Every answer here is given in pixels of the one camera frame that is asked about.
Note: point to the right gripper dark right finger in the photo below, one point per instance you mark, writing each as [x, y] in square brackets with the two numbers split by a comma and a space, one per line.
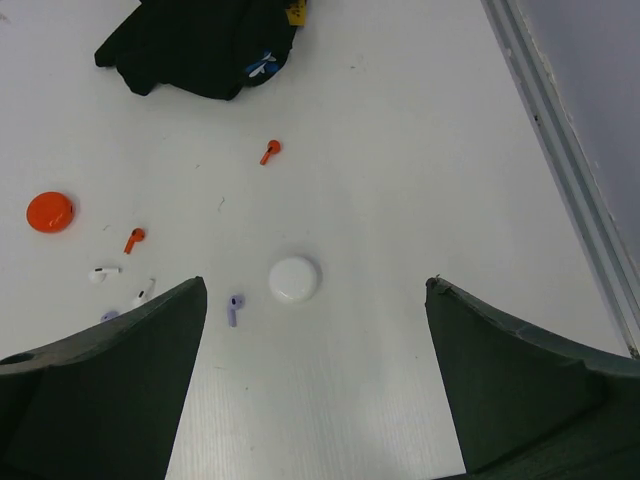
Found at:
[527, 403]

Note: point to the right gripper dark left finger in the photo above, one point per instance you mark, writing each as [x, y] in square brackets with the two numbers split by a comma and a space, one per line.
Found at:
[104, 403]

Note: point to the orange round charging case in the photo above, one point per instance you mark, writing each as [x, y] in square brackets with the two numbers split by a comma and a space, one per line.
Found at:
[50, 212]

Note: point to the white round charging case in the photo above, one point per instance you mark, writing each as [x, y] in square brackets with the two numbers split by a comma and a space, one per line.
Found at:
[293, 280]

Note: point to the purple earbud near finger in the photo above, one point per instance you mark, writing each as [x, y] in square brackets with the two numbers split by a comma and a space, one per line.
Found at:
[109, 316]

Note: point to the white earbud right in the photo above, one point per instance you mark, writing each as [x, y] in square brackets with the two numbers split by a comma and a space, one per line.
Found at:
[144, 294]

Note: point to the white earbud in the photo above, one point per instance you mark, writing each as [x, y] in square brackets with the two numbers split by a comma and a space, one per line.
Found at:
[100, 274]
[144, 294]

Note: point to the white earbud left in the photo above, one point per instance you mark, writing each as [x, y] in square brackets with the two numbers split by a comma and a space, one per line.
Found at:
[100, 274]

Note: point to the purple earbud centre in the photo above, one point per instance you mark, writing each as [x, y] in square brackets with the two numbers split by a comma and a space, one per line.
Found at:
[235, 303]

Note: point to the orange earbud near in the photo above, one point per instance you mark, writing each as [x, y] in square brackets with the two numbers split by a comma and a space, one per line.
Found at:
[137, 235]

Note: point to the orange earbud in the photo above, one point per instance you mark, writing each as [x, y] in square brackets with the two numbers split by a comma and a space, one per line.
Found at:
[137, 235]
[273, 148]

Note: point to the orange earbud far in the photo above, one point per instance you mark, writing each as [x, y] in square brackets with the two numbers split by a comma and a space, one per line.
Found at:
[273, 148]

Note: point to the black cloth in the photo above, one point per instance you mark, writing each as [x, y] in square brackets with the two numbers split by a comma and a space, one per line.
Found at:
[212, 49]

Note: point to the aluminium frame rail right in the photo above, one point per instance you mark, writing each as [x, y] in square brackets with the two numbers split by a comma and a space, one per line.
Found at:
[616, 275]

